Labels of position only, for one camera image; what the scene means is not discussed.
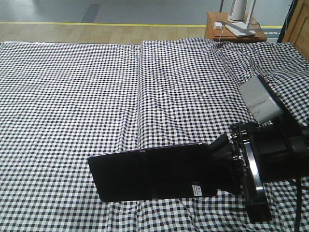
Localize wooden bedside table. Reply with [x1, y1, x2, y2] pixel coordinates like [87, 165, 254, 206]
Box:
[204, 12, 267, 44]

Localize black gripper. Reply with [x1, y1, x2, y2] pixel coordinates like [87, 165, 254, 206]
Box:
[207, 75, 309, 223]

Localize white power adapter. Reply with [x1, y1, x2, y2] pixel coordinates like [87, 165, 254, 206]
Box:
[214, 22, 223, 29]

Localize black white checkered bedsheet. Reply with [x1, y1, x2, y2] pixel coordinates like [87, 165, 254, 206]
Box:
[0, 38, 309, 232]

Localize black foldable smartphone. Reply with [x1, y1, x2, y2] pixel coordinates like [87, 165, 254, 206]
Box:
[87, 143, 217, 203]

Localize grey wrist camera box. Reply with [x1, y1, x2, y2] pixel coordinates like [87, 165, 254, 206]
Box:
[239, 76, 283, 124]

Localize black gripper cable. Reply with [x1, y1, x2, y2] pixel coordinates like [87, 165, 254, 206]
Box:
[293, 177, 309, 232]

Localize wooden headboard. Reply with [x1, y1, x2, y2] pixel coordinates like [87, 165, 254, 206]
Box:
[282, 0, 309, 60]

